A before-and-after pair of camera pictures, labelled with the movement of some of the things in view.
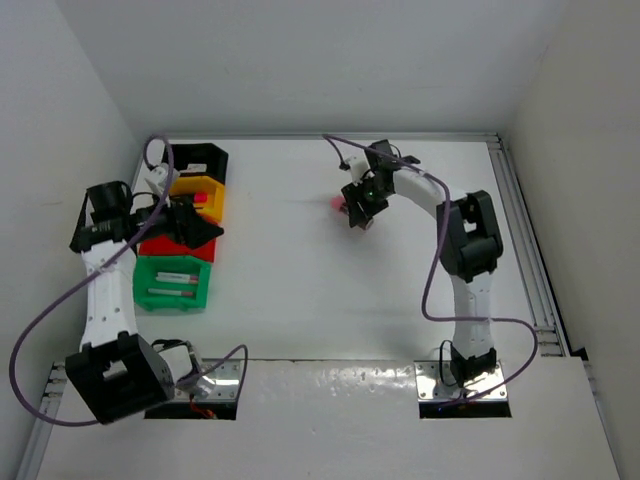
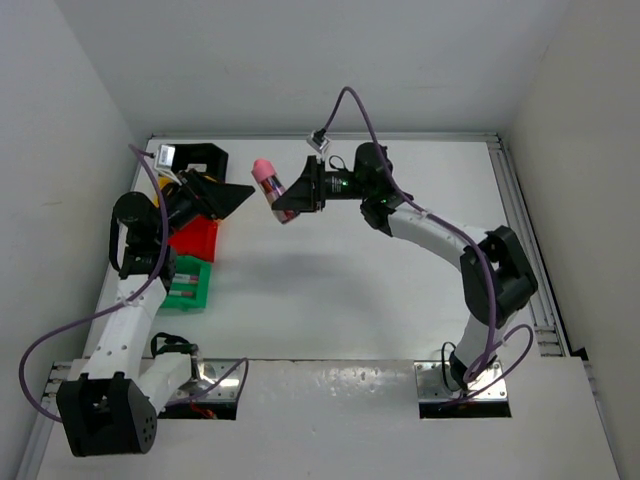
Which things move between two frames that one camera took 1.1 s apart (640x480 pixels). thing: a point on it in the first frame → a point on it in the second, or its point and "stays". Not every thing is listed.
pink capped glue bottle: (338, 202) → (272, 187)
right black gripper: (360, 210) → (301, 195)
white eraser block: (197, 167) stays
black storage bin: (215, 159) stays
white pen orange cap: (177, 275) stays
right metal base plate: (430, 388) stays
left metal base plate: (220, 384) stays
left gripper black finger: (198, 230) → (221, 197)
